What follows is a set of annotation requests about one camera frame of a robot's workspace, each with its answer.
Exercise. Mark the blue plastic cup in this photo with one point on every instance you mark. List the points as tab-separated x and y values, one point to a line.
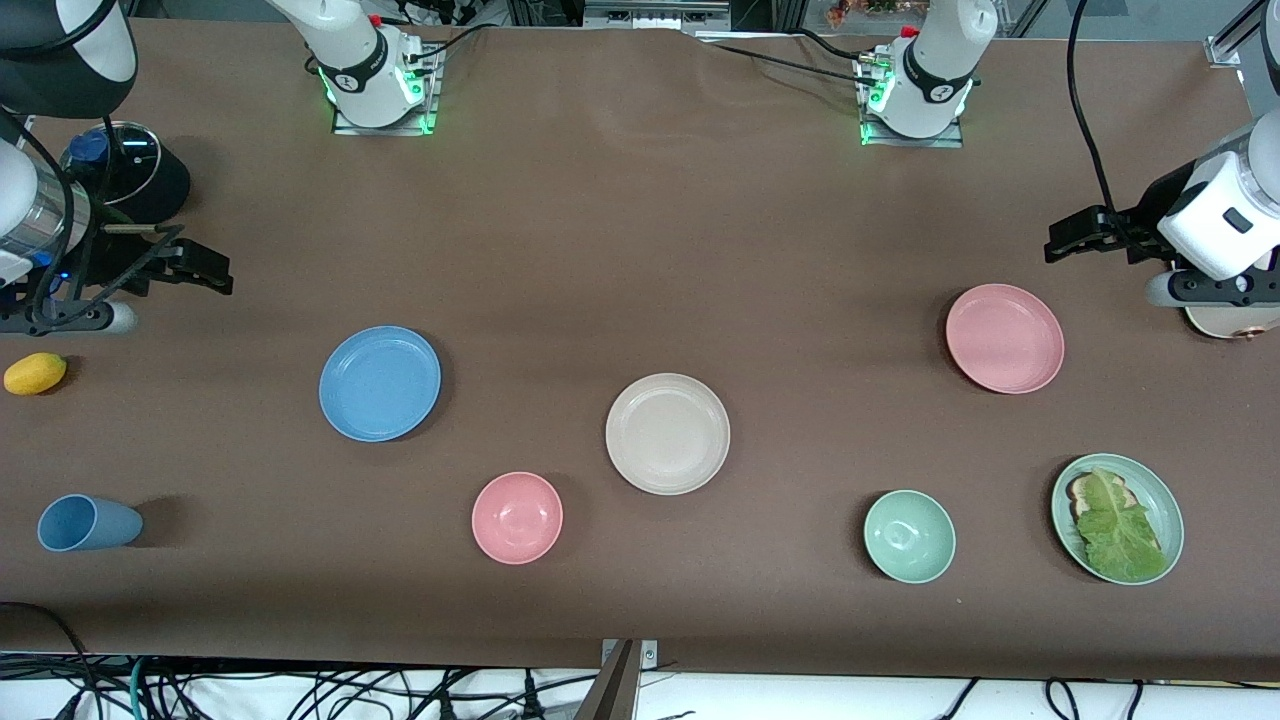
90	523

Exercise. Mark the black pot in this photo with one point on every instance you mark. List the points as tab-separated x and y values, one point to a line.
172	190

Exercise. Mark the aluminium frame profile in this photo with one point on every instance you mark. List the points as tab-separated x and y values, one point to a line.
1225	50

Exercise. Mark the glass lid with blue knob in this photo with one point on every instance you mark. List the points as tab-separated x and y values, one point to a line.
135	165

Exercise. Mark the dark metal bar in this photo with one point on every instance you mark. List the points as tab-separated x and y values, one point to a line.
610	695

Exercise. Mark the beige toaster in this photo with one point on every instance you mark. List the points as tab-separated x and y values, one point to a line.
1230	322

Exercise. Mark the beige shallow plate bowl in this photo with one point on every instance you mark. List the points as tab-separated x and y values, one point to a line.
667	434

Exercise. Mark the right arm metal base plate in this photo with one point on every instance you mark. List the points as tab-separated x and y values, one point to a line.
430	105

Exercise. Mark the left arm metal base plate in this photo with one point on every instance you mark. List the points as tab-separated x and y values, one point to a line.
915	142

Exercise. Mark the yellow lemon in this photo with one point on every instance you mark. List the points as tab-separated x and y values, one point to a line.
35	373

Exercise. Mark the blue shallow plate bowl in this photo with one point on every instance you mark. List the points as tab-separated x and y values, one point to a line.
380	383

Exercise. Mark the green lettuce leaf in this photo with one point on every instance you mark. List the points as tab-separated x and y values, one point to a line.
1120	540

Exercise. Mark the small deep green bowl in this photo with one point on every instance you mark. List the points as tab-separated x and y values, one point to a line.
909	536

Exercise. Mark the small deep pink bowl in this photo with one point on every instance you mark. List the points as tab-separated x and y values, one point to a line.
517	518

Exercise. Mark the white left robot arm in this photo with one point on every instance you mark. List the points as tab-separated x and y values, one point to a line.
940	50

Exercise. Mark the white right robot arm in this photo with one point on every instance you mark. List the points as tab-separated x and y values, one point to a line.
355	40

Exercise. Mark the large pink shallow plate bowl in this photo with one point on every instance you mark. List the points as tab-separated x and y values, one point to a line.
1005	338

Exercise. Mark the grey power strip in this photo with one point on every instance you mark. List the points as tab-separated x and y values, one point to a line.
655	15

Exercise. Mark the metal table edge bracket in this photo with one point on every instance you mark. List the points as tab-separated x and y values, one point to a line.
650	655

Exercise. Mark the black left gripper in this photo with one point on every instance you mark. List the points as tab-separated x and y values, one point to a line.
1140	228

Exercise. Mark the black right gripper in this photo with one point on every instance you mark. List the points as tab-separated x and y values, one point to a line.
112	258

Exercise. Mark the toasted bread slice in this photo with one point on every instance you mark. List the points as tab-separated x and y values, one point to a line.
1078	492

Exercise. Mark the green shallow plate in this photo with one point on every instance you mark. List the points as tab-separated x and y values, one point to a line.
1162	500

